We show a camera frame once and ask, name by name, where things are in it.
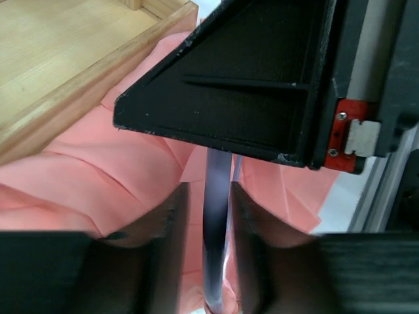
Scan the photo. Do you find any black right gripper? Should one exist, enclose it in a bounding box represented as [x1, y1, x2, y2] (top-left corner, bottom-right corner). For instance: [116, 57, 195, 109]
[310, 1, 418, 173]

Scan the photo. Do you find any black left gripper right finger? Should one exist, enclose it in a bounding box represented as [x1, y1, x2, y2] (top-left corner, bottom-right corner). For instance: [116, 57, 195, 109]
[231, 183, 418, 313]

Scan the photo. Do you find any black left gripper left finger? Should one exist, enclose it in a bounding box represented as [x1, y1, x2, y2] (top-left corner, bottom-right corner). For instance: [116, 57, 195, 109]
[1, 183, 189, 313]

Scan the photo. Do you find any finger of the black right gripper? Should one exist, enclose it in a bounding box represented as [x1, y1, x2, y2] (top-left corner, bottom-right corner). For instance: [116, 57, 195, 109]
[113, 1, 339, 167]

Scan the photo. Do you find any purple clothes hanger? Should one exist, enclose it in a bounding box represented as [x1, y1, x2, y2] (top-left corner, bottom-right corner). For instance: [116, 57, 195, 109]
[203, 148, 232, 313]

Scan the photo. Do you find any pink skirt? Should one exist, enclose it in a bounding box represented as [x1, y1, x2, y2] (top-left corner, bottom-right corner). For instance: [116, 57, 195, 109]
[1, 32, 338, 313]

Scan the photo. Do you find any wooden clothes rack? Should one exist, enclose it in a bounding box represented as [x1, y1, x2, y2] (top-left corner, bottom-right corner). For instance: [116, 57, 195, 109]
[1, 1, 198, 164]

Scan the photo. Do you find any aluminium mounting rail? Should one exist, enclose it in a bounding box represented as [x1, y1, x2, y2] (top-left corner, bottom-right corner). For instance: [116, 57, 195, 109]
[348, 126, 418, 233]

